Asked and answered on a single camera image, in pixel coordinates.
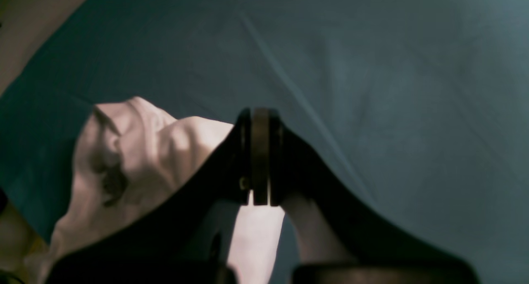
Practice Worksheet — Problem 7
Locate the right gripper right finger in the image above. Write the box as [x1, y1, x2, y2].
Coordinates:
[269, 110, 479, 284]

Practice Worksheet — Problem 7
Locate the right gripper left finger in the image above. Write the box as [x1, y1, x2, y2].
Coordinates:
[45, 108, 272, 284]

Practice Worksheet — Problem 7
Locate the white T-shirt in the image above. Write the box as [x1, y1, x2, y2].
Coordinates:
[28, 97, 285, 284]

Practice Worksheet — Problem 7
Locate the teal table cloth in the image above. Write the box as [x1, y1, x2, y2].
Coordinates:
[1, 0, 528, 284]

